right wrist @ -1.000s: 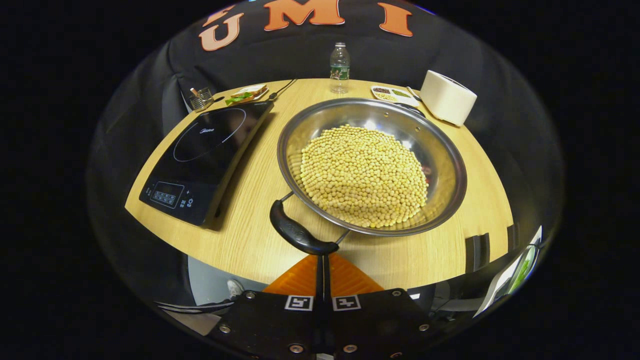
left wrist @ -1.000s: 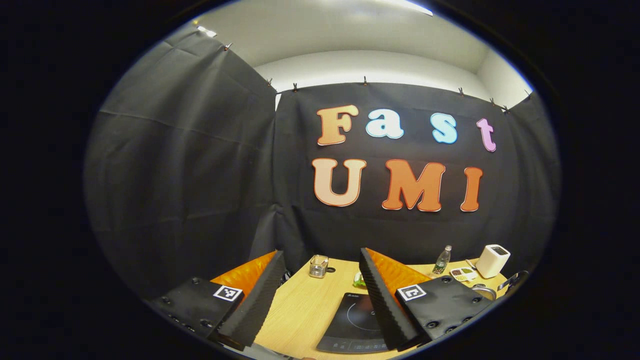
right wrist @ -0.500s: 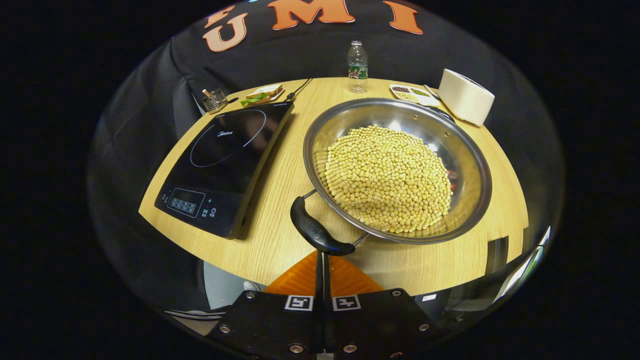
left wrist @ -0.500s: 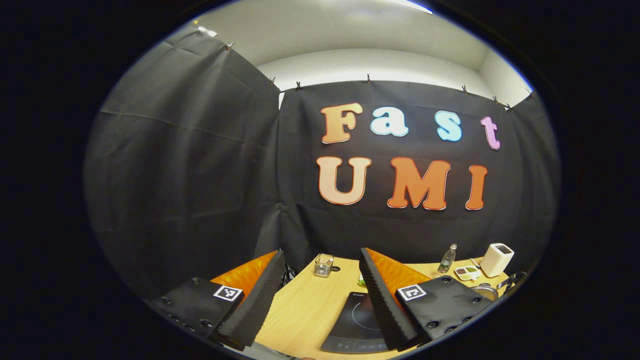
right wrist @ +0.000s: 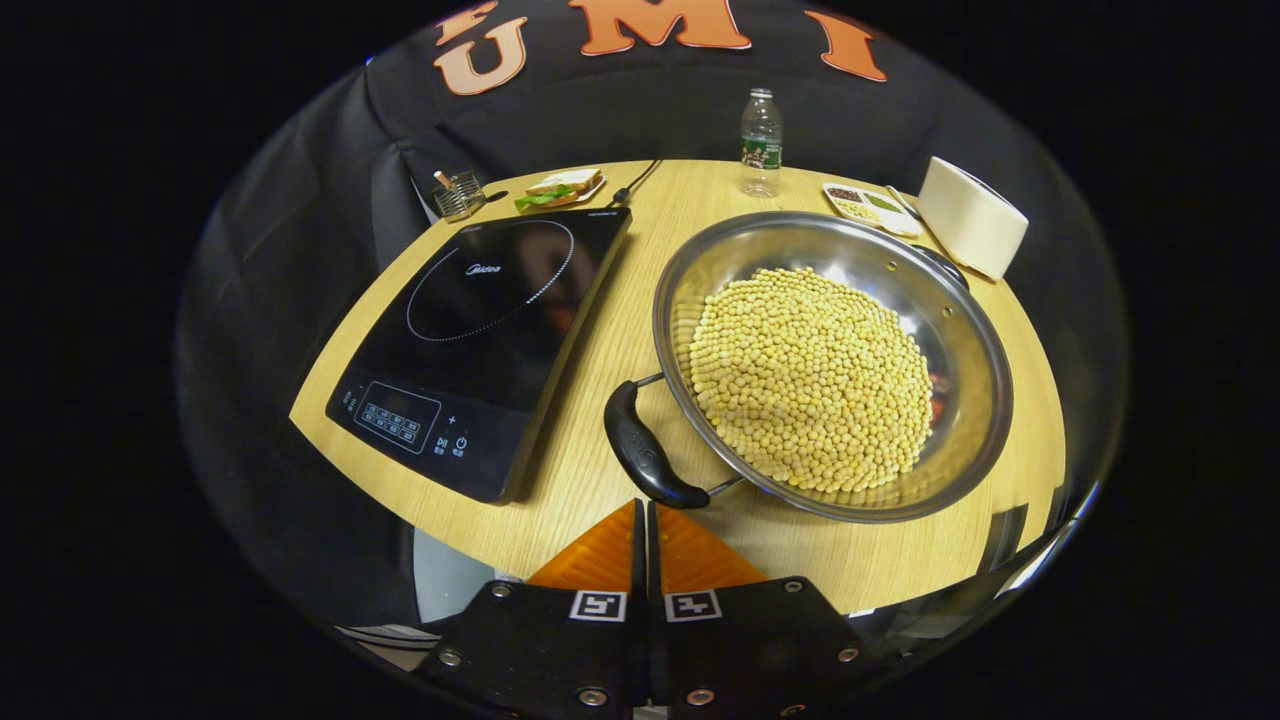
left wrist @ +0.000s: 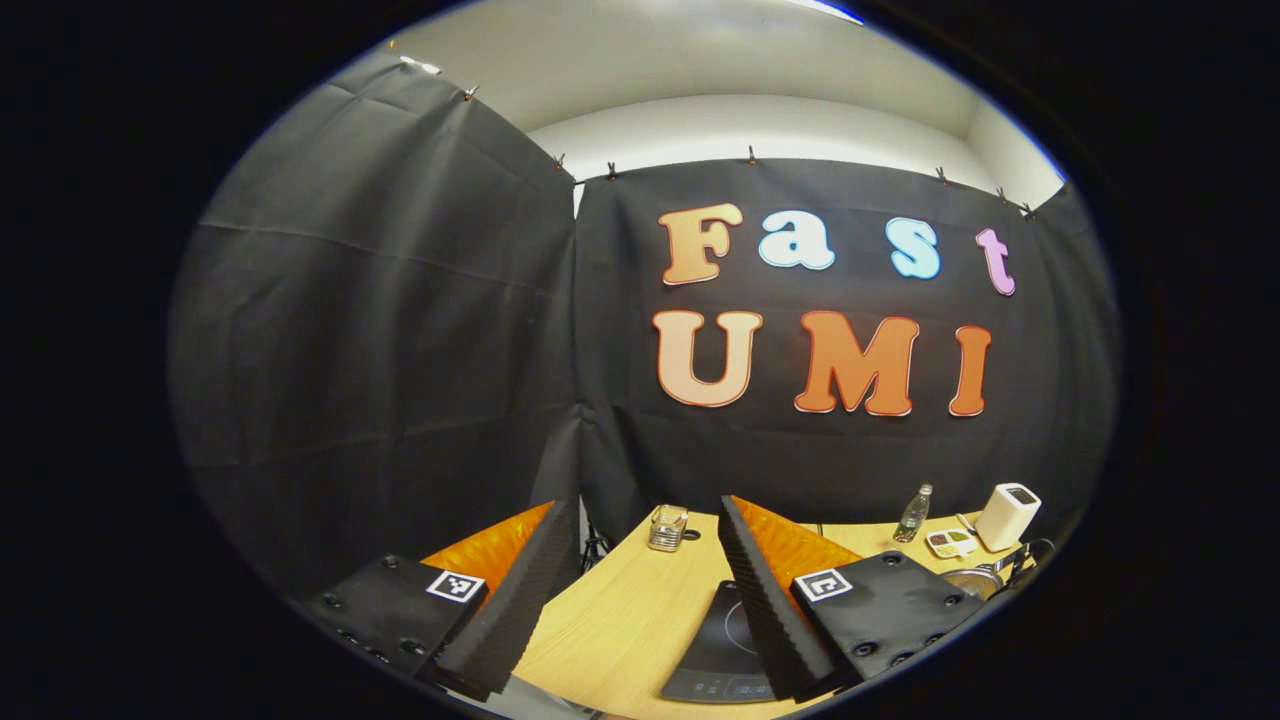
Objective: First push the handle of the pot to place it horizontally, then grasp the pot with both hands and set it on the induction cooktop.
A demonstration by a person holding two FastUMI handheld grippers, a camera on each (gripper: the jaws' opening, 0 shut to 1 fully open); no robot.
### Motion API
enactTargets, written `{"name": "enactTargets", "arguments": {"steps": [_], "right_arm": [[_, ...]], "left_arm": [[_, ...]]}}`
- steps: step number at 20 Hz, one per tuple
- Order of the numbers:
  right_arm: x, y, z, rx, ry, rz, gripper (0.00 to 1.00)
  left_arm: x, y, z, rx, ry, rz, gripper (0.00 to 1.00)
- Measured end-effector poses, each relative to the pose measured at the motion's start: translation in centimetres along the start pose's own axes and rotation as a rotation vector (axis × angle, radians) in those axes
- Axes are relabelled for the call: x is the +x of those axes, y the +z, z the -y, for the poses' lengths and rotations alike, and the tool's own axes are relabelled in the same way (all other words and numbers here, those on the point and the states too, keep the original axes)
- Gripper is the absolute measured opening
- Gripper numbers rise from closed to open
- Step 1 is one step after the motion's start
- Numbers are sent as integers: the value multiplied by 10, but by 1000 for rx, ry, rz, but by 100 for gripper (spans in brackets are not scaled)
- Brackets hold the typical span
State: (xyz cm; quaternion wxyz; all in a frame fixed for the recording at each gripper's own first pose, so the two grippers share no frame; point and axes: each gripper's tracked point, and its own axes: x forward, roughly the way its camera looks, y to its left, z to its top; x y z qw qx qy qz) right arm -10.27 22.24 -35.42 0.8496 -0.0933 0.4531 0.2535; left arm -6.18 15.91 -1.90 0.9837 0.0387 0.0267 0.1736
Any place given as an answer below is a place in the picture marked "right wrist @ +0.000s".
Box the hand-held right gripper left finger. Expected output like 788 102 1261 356
415 498 646 720

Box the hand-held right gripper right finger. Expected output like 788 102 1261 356
647 502 873 720

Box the wire mesh holder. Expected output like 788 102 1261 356
432 168 488 221

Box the steel pot with black handles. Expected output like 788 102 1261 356
603 210 1014 525

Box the white divided bean tray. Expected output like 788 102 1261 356
822 182 923 238

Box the black backdrop cloth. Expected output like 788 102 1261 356
178 0 1129 521

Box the black induction cooktop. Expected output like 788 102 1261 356
325 207 633 505

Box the clear plastic water bottle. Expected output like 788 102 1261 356
740 88 784 198

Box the pile of yellow soybeans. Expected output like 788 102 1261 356
688 266 935 495

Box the white toaster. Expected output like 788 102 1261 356
917 156 1030 281

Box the black power cable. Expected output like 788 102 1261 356
610 158 663 209

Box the sandwich with lettuce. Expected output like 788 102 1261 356
515 168 604 213

